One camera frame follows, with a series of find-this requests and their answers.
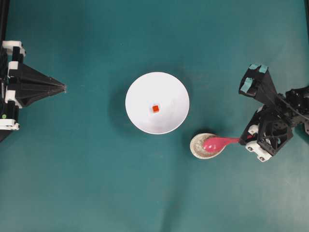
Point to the small red block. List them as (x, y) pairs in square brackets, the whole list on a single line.
[(155, 108)]

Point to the black frame rail left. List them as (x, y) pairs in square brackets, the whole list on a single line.
[(4, 10)]

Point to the speckled egg-shaped spoon rest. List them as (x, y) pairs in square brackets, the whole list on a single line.
[(197, 149)]

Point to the white round bowl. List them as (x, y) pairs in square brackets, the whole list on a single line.
[(164, 90)]

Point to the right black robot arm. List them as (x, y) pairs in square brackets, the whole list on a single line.
[(294, 105)]

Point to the pink plastic spoon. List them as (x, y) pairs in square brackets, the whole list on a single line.
[(217, 144)]

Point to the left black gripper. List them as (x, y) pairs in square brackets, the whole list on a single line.
[(13, 98)]

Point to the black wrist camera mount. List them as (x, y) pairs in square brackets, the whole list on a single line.
[(257, 84)]

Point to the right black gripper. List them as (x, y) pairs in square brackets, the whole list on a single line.
[(266, 133)]

